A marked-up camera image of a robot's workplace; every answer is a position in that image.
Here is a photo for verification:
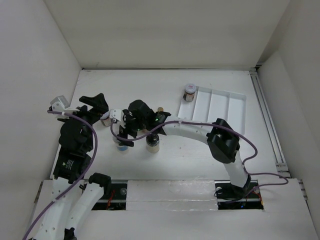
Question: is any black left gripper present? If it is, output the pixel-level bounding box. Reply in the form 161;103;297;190
61;92;109;150

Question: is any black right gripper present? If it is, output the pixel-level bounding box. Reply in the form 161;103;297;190
117;113;148;147

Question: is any blue label silver lid jar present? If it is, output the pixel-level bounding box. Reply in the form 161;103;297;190
116;142;129;152

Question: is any white lid brown sauce jar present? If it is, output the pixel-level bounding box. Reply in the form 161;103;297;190
183;83;197;102

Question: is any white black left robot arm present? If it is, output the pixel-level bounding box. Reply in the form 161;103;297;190
31;93;112;240

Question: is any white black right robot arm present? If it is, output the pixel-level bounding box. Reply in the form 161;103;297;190
110;99;252;200

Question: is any black lid white powder jar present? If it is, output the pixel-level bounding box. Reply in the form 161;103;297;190
145;133;160;154

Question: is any white divided organizer tray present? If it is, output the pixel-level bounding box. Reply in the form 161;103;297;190
177;86;247;135

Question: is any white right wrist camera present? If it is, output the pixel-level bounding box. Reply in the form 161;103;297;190
109;109;125;128

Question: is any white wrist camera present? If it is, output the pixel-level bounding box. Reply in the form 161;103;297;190
109;109;125;128
49;95;77;113

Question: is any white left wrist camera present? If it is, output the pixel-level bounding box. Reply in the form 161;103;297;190
49;95;77;113

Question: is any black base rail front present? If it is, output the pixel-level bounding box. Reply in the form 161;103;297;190
92;179;264;212

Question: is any aluminium rail right edge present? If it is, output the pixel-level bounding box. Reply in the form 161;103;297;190
249;68;291;178

